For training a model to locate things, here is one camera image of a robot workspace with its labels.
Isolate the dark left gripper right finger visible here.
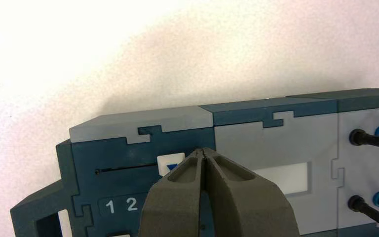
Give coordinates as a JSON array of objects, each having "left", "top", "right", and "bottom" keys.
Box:
[{"left": 203, "top": 147, "right": 300, "bottom": 237}]

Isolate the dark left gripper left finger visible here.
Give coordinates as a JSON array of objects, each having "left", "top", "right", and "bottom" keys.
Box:
[{"left": 139, "top": 148, "right": 207, "bottom": 237}]

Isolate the white slider knob blue triangle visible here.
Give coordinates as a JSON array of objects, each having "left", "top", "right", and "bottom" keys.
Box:
[{"left": 156, "top": 153, "right": 186, "bottom": 177}]

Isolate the white display window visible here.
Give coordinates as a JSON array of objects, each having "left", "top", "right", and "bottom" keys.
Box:
[{"left": 253, "top": 161, "right": 309, "bottom": 195}]

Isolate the blue grey control box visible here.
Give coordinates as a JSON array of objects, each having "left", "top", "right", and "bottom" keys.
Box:
[{"left": 10, "top": 88, "right": 379, "bottom": 237}]

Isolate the black jumper cable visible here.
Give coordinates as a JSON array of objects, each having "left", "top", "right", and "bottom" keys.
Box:
[{"left": 347, "top": 128, "right": 379, "bottom": 230}]

